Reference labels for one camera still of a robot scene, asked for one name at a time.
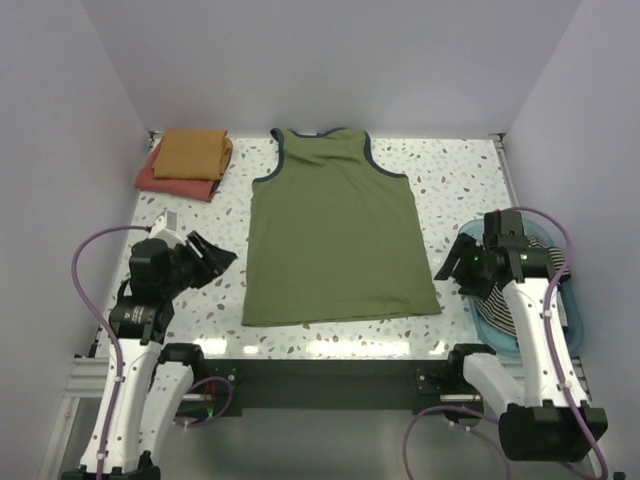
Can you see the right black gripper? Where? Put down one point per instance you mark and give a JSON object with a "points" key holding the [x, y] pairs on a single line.
{"points": [[463, 245]]}

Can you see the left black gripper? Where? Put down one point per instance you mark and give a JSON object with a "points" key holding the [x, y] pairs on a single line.
{"points": [[216, 260]]}

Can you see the olive green tank top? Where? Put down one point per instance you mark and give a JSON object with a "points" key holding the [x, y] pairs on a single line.
{"points": [[334, 237]]}

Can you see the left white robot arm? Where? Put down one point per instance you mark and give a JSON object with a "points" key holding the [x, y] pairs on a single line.
{"points": [[147, 378]]}

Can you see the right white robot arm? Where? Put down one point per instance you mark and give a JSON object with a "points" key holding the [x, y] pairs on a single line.
{"points": [[547, 416]]}

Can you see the salmon red folded tank top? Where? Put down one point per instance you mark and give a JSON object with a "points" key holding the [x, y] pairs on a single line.
{"points": [[200, 190]]}

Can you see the striped black white tank top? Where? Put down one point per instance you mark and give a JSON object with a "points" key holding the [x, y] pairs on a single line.
{"points": [[495, 310]]}

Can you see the mustard folded tank top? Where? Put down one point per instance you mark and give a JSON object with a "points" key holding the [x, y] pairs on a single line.
{"points": [[193, 154]]}

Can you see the blue translucent plastic bin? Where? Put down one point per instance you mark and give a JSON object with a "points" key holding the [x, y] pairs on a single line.
{"points": [[501, 340]]}

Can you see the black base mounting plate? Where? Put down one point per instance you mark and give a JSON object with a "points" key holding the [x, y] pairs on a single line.
{"points": [[235, 385]]}

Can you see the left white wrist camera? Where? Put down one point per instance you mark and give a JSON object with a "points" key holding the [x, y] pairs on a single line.
{"points": [[164, 228]]}

